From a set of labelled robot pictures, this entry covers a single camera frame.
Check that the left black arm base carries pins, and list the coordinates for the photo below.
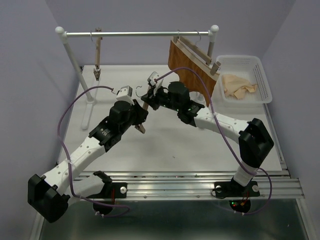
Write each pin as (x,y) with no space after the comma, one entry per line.
(104,202)

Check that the white plastic basket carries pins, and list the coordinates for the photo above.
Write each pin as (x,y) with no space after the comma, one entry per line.
(251,68)

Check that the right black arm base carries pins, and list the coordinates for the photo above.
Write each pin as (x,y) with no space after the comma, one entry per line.
(239,195)

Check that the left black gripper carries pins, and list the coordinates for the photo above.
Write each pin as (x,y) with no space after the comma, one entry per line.
(141,114)

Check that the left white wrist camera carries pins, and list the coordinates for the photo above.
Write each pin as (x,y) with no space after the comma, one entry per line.
(123,94)

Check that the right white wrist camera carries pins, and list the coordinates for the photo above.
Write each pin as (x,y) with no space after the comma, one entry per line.
(153,83)

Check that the aluminium mounting rail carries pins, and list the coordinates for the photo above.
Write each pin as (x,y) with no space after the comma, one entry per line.
(197,185)

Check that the empty wooden clip hanger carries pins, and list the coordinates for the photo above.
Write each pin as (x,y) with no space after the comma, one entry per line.
(97,59)

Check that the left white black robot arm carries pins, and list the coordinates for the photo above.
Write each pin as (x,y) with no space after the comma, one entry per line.
(47,193)

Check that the beige underwear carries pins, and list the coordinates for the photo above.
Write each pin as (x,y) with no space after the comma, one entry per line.
(235,86)

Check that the brown underwear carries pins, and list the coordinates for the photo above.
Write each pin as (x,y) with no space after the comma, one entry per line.
(196,75)

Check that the white clothes rack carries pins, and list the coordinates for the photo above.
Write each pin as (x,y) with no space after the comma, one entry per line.
(65,35)

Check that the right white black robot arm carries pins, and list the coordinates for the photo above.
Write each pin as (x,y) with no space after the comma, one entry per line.
(253,138)

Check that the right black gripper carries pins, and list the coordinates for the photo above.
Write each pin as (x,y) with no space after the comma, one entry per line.
(151,99)

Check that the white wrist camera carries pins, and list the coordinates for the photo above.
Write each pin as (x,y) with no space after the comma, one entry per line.
(153,83)
(123,94)

